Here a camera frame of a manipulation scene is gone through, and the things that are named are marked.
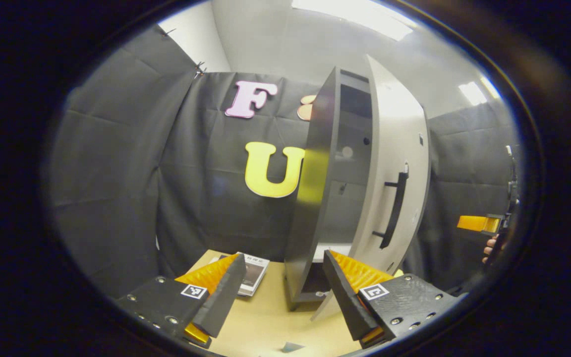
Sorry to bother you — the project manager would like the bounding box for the dark grey cabinet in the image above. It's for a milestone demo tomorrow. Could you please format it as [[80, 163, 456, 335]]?
[[284, 67, 375, 310]]

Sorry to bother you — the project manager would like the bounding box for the black backdrop cloth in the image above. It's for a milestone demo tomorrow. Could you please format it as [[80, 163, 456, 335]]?
[[48, 25, 519, 298]]

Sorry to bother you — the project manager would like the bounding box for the small ceiling light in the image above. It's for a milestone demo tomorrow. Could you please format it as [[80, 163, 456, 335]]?
[[459, 82, 488, 106]]

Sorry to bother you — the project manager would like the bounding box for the black and white booklet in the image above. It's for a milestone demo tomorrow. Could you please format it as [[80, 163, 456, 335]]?
[[210, 252, 270, 297]]

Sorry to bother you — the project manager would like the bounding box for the large ceiling light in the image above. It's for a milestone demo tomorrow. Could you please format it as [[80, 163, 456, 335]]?
[[291, 0, 415, 41]]

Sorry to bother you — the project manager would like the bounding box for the black door handle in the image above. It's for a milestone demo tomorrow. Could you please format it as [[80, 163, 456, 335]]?
[[372, 164, 410, 250]]

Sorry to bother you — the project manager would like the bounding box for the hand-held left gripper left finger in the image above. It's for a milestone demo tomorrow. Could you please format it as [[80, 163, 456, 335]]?
[[116, 253, 247, 349]]

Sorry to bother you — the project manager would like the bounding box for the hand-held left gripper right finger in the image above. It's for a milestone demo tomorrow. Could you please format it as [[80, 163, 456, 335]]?
[[322, 249, 459, 349]]

